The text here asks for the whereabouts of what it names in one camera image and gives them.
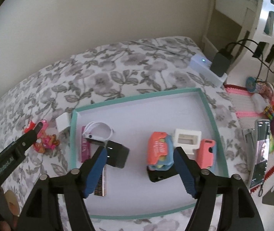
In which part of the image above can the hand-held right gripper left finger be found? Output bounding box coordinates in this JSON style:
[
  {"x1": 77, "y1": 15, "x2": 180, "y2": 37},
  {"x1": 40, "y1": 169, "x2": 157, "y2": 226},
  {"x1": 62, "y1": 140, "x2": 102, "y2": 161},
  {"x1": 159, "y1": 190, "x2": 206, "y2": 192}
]
[{"x1": 17, "y1": 146, "x2": 108, "y2": 231}]

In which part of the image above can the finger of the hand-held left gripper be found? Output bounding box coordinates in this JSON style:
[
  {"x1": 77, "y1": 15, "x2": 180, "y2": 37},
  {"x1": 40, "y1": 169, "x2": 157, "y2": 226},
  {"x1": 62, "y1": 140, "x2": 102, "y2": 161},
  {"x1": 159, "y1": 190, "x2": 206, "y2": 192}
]
[{"x1": 12, "y1": 122, "x2": 44, "y2": 156}]

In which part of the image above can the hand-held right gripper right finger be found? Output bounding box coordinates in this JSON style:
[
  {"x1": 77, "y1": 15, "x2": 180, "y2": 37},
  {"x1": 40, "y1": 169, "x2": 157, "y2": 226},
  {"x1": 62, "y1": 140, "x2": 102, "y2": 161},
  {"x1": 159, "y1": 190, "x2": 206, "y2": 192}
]
[{"x1": 173, "y1": 146, "x2": 264, "y2": 231}]

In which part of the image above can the black toy car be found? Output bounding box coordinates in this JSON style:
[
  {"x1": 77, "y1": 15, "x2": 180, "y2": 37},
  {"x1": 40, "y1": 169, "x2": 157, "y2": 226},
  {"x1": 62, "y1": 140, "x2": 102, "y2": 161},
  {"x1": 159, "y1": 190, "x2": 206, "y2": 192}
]
[{"x1": 147, "y1": 166, "x2": 182, "y2": 183}]

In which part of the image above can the small coral case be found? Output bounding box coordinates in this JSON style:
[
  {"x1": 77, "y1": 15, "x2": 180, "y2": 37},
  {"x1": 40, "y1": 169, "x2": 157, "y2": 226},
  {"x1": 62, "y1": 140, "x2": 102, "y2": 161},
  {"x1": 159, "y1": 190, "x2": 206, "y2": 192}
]
[{"x1": 196, "y1": 139, "x2": 216, "y2": 169}]

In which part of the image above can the black box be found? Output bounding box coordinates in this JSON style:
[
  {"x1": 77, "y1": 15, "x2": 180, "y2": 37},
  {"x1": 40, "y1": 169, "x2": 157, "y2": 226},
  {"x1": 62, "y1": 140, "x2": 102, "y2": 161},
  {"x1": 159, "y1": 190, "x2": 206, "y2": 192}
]
[{"x1": 89, "y1": 140, "x2": 130, "y2": 169}]

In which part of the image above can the coral and blue case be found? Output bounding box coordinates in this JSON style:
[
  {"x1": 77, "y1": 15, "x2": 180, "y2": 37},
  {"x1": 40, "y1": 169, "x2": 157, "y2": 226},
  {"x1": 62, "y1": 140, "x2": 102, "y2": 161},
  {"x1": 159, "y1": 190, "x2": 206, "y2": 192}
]
[{"x1": 147, "y1": 131, "x2": 174, "y2": 171}]

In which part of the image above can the teal-rimmed white box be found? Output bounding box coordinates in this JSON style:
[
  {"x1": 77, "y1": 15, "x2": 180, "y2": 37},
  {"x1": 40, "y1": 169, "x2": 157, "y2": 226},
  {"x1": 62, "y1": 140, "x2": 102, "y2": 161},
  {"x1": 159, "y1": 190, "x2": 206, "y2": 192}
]
[{"x1": 68, "y1": 87, "x2": 228, "y2": 220}]

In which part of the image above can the person's left hand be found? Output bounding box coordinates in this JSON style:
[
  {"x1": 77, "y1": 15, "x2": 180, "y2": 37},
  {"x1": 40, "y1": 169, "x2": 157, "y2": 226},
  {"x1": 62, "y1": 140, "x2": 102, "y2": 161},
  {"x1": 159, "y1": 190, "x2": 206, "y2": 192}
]
[{"x1": 0, "y1": 190, "x2": 20, "y2": 231}]

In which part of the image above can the red toy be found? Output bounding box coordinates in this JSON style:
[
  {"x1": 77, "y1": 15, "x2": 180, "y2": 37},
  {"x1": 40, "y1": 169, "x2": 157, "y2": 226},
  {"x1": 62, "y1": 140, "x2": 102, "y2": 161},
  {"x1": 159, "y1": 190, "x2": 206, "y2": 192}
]
[{"x1": 24, "y1": 121, "x2": 37, "y2": 134}]

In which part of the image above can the colourful toy figure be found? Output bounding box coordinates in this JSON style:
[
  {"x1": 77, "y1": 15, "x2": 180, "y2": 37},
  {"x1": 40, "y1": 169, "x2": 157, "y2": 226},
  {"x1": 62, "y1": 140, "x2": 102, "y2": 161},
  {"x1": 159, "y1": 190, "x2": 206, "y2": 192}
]
[{"x1": 33, "y1": 132, "x2": 60, "y2": 153}]

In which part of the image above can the pink packet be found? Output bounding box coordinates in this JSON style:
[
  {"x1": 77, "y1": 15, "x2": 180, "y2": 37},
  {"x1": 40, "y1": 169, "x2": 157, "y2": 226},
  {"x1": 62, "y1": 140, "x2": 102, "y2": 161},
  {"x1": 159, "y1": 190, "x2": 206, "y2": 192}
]
[{"x1": 81, "y1": 125, "x2": 91, "y2": 163}]

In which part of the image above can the white cube box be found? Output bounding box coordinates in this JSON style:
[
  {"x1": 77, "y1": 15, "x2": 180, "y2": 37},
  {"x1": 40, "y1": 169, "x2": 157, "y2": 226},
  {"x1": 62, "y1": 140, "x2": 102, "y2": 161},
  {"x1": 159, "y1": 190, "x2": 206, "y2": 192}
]
[{"x1": 55, "y1": 113, "x2": 72, "y2": 133}]

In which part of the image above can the smartphone on side table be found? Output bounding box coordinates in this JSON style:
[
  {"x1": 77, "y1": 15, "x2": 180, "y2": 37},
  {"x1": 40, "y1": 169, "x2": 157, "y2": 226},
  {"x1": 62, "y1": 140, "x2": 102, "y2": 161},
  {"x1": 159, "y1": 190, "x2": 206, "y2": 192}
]
[{"x1": 243, "y1": 119, "x2": 271, "y2": 189}]

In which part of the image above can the white mat with pink trim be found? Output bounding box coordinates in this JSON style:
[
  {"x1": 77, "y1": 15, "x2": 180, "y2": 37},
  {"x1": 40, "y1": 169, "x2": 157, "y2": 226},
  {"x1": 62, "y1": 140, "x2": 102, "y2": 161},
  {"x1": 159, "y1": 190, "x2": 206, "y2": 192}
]
[{"x1": 225, "y1": 83, "x2": 274, "y2": 193}]

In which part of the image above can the small white item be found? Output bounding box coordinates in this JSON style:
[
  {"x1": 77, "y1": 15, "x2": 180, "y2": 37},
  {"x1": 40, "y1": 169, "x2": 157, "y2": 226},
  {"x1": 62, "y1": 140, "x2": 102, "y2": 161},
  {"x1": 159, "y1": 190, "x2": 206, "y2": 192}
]
[{"x1": 251, "y1": 94, "x2": 268, "y2": 112}]

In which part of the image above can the colourful trinket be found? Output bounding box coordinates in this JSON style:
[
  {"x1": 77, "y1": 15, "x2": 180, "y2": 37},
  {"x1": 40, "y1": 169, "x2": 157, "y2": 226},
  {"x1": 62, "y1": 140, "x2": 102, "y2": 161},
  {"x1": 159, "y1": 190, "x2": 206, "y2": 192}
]
[{"x1": 264, "y1": 105, "x2": 274, "y2": 121}]

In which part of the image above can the white power strip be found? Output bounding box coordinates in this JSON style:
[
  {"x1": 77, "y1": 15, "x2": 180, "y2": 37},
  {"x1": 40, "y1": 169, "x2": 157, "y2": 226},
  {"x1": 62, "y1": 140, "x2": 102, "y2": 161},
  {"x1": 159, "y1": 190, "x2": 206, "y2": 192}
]
[{"x1": 190, "y1": 55, "x2": 228, "y2": 87}]

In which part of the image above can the grey floral bedspread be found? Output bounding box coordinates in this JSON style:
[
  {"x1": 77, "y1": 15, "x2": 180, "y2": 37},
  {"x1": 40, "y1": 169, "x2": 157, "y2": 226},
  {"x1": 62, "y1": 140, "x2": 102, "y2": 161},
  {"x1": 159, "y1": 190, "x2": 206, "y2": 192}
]
[{"x1": 0, "y1": 37, "x2": 250, "y2": 231}]

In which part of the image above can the black power adapter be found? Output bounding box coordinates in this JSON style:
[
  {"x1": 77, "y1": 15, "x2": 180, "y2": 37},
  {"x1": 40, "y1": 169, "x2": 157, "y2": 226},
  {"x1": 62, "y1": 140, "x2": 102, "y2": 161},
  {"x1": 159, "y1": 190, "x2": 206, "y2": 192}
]
[{"x1": 210, "y1": 48, "x2": 234, "y2": 77}]

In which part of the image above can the glittery tube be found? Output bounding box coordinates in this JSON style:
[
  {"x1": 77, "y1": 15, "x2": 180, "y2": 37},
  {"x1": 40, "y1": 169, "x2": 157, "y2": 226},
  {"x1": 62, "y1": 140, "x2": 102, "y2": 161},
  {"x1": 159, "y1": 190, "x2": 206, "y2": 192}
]
[{"x1": 246, "y1": 76, "x2": 272, "y2": 94}]

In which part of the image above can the white shelf unit with cutouts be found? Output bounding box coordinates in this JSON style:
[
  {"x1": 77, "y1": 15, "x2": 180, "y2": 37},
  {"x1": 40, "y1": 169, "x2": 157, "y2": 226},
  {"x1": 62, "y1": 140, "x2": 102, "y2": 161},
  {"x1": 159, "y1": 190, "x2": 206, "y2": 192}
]
[{"x1": 226, "y1": 0, "x2": 274, "y2": 82}]

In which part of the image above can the white plastic frame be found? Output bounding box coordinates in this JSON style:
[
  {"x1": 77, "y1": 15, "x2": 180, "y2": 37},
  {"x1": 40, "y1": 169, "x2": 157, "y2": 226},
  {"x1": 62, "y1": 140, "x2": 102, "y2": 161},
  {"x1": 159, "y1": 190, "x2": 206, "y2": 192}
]
[{"x1": 174, "y1": 129, "x2": 202, "y2": 155}]

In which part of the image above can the white wooden frame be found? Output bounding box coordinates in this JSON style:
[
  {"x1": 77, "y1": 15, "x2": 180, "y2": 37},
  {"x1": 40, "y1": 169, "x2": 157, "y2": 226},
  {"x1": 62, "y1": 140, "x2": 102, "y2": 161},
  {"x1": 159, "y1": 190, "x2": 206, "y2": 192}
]
[{"x1": 203, "y1": 0, "x2": 260, "y2": 58}]

